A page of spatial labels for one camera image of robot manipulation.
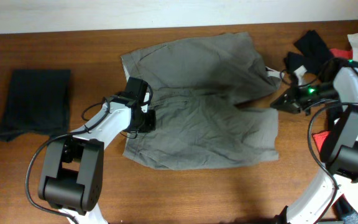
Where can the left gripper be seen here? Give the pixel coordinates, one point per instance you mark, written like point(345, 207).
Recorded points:
point(150, 124)

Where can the black garment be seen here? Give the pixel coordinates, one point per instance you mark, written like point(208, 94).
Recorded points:
point(315, 57)

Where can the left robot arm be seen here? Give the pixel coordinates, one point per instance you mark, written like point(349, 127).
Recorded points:
point(72, 174)

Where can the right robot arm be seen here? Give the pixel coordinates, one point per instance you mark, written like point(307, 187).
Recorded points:
point(338, 157)

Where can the grey shorts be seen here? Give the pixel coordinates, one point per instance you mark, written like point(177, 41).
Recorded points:
point(200, 89)

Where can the folded dark green garment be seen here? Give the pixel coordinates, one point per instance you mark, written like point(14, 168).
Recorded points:
point(37, 102)

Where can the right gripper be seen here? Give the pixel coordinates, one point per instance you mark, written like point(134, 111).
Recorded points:
point(291, 105)

